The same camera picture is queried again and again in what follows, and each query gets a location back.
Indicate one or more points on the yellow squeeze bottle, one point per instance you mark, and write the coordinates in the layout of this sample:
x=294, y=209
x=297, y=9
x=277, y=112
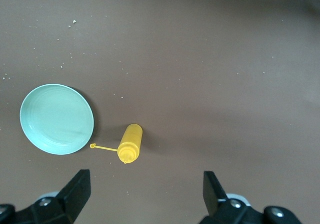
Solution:
x=131, y=141

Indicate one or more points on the mint green plate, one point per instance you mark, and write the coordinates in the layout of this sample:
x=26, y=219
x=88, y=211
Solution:
x=56, y=118

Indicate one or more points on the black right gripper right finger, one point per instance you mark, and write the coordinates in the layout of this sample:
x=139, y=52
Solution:
x=225, y=211

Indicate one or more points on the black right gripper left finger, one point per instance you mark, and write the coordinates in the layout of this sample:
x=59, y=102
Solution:
x=62, y=206

